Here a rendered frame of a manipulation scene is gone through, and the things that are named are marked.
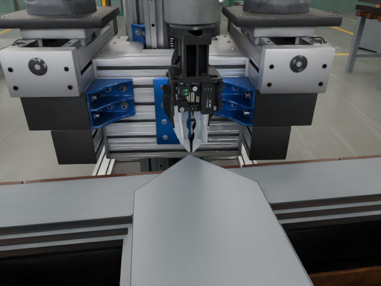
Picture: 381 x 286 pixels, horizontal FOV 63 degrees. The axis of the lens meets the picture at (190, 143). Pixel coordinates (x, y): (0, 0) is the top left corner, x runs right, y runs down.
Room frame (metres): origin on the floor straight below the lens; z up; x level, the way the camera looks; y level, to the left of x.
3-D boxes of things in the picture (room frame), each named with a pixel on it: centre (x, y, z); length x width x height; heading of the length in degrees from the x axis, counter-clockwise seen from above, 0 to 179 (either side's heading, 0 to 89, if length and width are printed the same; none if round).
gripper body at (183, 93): (0.45, 0.00, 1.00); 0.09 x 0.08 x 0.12; 7
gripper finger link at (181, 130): (0.45, 0.01, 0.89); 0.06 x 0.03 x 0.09; 7
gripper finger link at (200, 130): (0.46, -0.02, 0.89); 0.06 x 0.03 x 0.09; 7
